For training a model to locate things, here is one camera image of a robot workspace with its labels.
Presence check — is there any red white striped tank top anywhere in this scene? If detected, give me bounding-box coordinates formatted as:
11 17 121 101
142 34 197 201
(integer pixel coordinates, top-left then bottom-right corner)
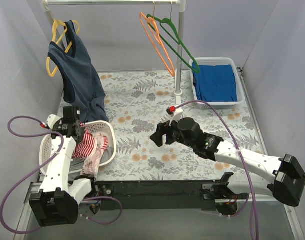
72 129 110 177

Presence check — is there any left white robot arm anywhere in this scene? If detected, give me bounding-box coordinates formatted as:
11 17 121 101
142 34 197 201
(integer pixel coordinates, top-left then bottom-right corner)
29 106 99 227

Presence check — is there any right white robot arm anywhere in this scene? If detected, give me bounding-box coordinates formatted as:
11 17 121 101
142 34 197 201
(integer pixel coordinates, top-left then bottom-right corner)
150 117 305 207

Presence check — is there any navy blue tank top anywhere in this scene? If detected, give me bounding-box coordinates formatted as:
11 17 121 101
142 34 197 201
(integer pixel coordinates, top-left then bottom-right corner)
48 20 109 123

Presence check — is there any green hanger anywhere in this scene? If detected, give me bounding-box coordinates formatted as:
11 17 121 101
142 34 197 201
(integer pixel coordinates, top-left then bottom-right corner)
146 14 200 74

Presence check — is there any yellow hanger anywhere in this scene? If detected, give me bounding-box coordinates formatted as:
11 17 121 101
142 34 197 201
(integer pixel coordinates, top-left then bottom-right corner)
46 19 81 78

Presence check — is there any orange hanger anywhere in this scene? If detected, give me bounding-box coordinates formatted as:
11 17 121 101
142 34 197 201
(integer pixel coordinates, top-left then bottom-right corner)
139 12 176 77

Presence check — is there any white laundry basket left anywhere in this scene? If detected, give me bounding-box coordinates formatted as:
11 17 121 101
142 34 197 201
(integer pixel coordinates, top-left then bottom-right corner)
39 120 118 176

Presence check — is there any floral table mat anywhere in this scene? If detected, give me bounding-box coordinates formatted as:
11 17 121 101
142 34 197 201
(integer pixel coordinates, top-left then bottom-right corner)
52 71 271 181

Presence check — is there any grey garment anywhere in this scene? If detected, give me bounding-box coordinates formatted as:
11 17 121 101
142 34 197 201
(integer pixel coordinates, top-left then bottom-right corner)
68 146 114 182

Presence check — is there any blue folded cloth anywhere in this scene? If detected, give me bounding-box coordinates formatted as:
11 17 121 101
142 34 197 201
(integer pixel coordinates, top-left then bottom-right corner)
193 65 238 103

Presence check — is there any white basket right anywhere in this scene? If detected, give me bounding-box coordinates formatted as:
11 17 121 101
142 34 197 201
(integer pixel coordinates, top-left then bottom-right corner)
189 57 246 110

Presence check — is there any white clothes rack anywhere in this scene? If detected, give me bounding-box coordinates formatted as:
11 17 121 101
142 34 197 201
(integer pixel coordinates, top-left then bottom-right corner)
42 0 186 105

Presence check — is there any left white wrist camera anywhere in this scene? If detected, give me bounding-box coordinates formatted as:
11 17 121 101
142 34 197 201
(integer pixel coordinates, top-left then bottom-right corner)
40 114 61 130

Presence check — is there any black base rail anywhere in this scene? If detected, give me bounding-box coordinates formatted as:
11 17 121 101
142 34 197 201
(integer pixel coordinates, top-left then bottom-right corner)
77 179 243 212

